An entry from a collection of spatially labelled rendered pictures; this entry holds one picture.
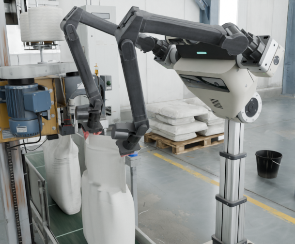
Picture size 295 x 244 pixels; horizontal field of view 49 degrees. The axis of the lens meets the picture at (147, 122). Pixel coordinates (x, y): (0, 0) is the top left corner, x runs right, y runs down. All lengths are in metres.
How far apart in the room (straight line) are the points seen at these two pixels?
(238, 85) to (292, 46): 8.71
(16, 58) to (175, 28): 3.61
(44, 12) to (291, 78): 8.99
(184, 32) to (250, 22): 7.84
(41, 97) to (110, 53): 4.26
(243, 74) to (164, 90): 5.77
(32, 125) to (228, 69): 0.93
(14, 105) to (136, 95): 0.65
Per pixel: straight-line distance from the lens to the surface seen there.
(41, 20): 1.62
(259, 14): 9.19
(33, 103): 1.53
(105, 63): 5.71
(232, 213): 1.81
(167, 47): 1.70
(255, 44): 1.23
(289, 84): 10.15
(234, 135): 1.67
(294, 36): 10.07
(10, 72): 1.57
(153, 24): 1.05
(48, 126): 1.85
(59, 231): 2.19
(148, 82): 6.88
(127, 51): 1.04
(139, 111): 1.24
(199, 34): 1.12
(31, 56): 4.58
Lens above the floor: 1.50
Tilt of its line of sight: 13 degrees down
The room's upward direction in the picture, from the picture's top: 1 degrees counter-clockwise
